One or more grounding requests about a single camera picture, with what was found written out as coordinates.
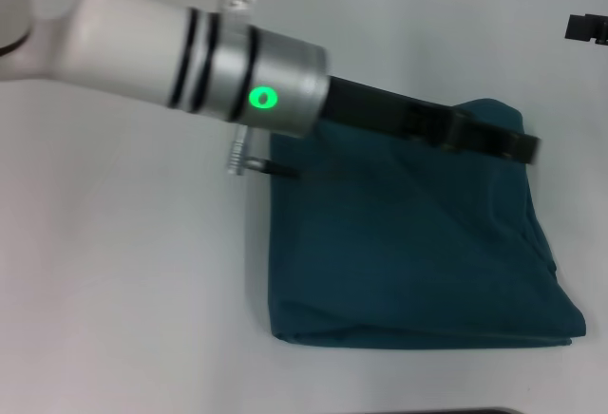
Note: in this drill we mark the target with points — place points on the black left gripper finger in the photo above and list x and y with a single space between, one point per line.
586 29

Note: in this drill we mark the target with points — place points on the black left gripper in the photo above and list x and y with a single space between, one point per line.
380 110

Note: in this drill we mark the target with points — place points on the teal blue printed t-shirt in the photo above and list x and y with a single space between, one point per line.
404 243

